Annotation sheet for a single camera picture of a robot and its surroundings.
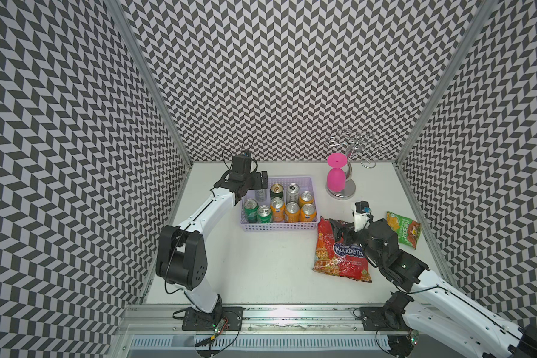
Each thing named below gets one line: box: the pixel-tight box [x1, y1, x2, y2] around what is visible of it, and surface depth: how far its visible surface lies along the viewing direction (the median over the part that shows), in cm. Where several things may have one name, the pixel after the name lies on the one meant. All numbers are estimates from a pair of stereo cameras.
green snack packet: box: [385, 211, 422, 250], surface depth 93 cm
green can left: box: [243, 198, 260, 224], surface depth 91 cm
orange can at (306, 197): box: [298, 190, 314, 209], surface depth 95 cm
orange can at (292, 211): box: [284, 201, 301, 224], surface depth 91 cm
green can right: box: [257, 204, 273, 224], surface depth 90 cm
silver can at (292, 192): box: [286, 181, 300, 204], surface depth 93 cm
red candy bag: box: [311, 215, 373, 283], surface depth 83 cm
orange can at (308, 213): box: [299, 202, 318, 223], surface depth 90 cm
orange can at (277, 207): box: [269, 196, 285, 224], surface depth 92 cm
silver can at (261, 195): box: [255, 188, 268, 203], surface depth 104 cm
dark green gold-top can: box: [269, 183, 285, 200], surface depth 96 cm
